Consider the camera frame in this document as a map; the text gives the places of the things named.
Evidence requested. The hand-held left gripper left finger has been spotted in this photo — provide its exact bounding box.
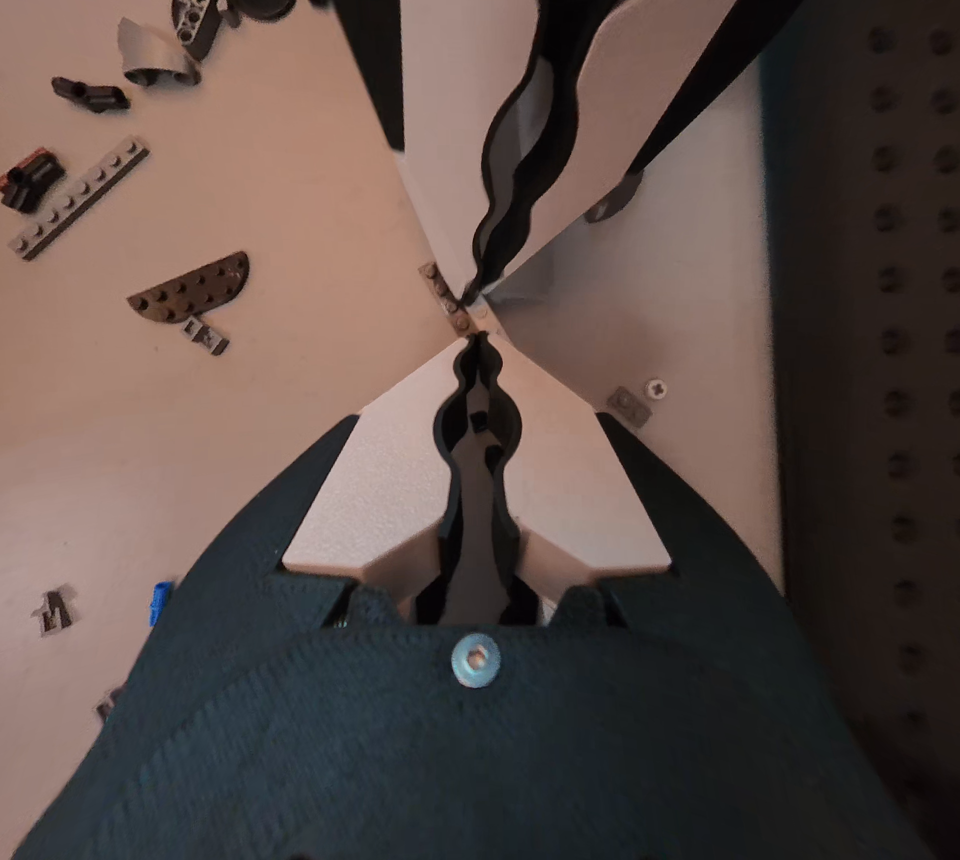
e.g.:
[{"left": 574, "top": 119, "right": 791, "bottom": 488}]
[{"left": 281, "top": 335, "right": 478, "bottom": 623}]

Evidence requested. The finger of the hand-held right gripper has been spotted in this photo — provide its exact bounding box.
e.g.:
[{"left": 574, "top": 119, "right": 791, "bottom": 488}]
[
  {"left": 474, "top": 0, "right": 746, "bottom": 293},
  {"left": 394, "top": 0, "right": 541, "bottom": 304}
]

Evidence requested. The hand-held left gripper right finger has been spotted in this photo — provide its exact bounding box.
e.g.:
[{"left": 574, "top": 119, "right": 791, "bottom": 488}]
[{"left": 483, "top": 333, "right": 672, "bottom": 619}]

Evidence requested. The black long lego plate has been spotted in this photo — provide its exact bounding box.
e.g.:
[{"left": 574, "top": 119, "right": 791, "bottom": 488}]
[{"left": 418, "top": 262, "right": 505, "bottom": 471}]

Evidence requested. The dark half-round lego plate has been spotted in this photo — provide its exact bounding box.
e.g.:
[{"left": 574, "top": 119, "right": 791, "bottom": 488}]
[{"left": 126, "top": 250, "right": 252, "bottom": 326}]

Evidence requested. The long grey lego plate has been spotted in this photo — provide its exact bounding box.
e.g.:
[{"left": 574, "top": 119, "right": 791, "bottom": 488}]
[{"left": 7, "top": 135, "right": 151, "bottom": 263}]

